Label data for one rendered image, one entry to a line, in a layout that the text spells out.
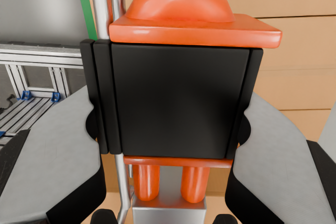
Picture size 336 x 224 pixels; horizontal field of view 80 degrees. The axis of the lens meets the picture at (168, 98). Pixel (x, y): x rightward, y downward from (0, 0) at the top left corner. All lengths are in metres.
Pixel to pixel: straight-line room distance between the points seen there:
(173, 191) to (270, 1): 0.75
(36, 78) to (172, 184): 1.33
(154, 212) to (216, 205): 0.29
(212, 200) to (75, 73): 1.09
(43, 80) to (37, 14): 0.41
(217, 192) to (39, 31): 1.42
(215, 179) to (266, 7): 0.61
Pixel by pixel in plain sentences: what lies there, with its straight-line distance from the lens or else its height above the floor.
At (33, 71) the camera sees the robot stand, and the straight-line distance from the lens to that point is 1.45.
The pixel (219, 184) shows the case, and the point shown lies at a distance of 0.46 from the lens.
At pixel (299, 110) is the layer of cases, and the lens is 1.10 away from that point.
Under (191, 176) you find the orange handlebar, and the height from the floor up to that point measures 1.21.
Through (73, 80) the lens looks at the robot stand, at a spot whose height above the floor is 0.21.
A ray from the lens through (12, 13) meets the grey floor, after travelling 1.64.
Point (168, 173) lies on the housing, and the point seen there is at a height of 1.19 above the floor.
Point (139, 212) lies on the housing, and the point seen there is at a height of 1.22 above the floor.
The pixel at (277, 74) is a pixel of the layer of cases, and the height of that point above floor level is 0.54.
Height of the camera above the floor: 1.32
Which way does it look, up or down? 60 degrees down
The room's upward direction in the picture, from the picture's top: 179 degrees counter-clockwise
